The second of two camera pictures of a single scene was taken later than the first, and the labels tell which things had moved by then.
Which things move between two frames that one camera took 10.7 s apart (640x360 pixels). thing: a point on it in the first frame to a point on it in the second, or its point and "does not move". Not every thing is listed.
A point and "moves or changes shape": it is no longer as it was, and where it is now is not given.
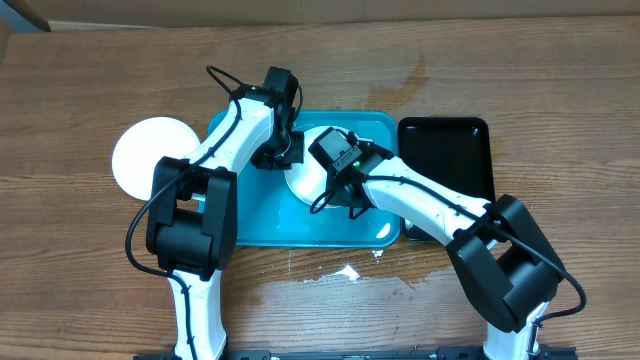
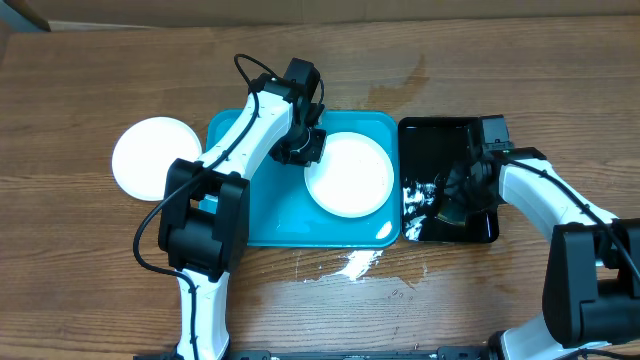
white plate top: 142,145 does not move
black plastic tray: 453,151 does not move
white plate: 308,180 moves or changes shape
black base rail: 422,353 does not move
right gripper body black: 338,198 to 461,189
